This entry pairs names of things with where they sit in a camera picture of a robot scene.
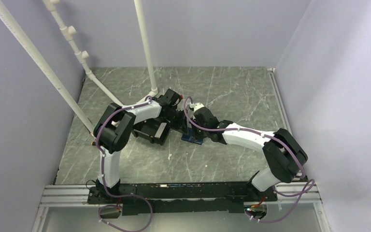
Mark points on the stack of cards in tray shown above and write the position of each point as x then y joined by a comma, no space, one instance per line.
160,130

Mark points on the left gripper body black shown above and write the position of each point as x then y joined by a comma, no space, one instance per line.
178,118

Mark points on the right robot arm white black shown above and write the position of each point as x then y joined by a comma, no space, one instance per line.
230,133

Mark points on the white PVC pipe frame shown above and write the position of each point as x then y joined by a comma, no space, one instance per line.
68,32

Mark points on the yellow black screwdriver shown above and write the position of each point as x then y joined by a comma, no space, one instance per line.
92,143

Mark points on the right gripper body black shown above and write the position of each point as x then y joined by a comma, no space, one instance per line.
199,133

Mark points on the black card tray box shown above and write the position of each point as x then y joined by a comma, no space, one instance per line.
147,129

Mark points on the aluminium extrusion rail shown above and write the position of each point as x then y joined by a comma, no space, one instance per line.
77,195

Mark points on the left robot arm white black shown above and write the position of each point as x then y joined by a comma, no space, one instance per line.
113,131

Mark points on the blue leather card holder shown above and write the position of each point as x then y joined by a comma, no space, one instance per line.
190,137

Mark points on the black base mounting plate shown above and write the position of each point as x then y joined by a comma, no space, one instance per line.
135,199

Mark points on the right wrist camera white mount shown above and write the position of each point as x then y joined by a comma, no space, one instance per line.
196,106

